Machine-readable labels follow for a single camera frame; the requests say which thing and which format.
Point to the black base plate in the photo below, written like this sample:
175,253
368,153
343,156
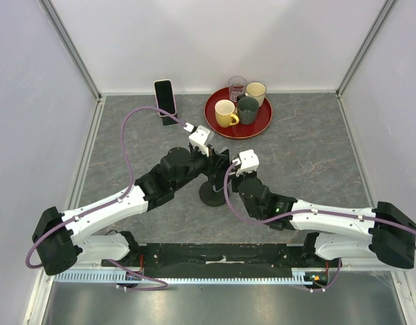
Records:
168,260

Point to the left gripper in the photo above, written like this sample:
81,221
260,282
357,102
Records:
210,160

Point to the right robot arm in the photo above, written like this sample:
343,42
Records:
383,233

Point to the yellow mug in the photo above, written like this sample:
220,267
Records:
225,113

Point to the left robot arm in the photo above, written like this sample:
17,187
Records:
63,239

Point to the clear glass cup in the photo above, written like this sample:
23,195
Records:
237,87

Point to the teal cased phone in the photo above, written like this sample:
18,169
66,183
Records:
222,162

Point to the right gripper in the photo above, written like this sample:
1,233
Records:
236,178

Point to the black folding phone stand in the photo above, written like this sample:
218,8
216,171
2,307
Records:
166,121

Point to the black round base phone holder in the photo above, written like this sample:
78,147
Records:
211,196

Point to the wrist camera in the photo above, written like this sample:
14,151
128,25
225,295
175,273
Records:
199,137
246,162

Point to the dark green mug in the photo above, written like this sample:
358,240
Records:
247,109

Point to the red round tray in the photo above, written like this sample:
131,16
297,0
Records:
238,131

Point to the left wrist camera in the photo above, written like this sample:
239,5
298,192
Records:
199,137

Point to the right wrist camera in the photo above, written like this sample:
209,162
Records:
246,162

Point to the cream cased phone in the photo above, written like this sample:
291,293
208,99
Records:
164,96

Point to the cream mug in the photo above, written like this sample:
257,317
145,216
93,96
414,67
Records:
257,91

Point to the slotted cable duct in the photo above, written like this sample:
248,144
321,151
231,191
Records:
118,276

